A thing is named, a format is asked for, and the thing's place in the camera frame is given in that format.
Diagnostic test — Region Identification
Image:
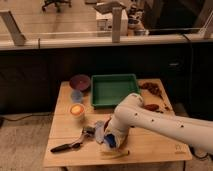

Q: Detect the purple bowl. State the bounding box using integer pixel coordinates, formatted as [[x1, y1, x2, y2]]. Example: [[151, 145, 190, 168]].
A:
[[69, 74, 90, 91]]

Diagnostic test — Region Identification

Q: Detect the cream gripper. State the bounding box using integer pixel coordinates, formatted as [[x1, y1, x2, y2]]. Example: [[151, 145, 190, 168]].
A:
[[113, 134, 127, 148]]

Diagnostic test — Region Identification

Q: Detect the black handled brush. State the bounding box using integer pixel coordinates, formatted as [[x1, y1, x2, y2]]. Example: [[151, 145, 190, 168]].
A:
[[51, 126, 95, 153]]

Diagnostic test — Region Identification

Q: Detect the yellow green banana toy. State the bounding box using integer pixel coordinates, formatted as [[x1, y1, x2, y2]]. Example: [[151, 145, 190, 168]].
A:
[[100, 150, 130, 159]]

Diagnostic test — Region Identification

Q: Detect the orange filled white cup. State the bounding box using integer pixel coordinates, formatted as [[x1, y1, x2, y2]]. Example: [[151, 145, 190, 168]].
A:
[[70, 103, 85, 121]]

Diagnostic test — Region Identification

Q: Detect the orange bowl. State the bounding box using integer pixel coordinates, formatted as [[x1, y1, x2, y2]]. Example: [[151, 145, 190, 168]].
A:
[[104, 118, 111, 131]]

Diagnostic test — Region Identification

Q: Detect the green plastic tray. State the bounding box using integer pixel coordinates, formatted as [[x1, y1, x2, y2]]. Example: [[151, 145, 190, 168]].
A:
[[91, 74, 140, 108]]

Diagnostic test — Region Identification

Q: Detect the office chair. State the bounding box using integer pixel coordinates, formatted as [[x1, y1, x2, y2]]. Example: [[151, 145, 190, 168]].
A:
[[41, 0, 71, 11]]

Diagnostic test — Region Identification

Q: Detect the small blue cup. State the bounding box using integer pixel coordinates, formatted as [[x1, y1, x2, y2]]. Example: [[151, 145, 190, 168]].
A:
[[71, 90, 83, 103]]

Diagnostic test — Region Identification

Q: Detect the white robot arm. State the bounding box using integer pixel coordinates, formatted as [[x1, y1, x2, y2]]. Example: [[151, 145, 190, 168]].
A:
[[104, 93, 213, 155]]

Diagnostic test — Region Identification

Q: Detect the white cardboard box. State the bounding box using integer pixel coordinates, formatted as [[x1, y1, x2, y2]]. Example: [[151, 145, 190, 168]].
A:
[[96, 10, 128, 36]]

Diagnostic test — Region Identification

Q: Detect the wooden table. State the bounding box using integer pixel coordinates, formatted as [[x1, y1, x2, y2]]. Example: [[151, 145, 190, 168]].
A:
[[44, 82, 192, 167]]

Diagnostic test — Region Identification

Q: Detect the dark brown chain toy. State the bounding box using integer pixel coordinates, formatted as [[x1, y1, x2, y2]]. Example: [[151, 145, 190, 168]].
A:
[[140, 82, 162, 98]]

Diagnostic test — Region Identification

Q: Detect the brown sausage toy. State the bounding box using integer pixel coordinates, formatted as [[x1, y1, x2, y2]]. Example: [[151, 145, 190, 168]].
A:
[[144, 104, 159, 111]]

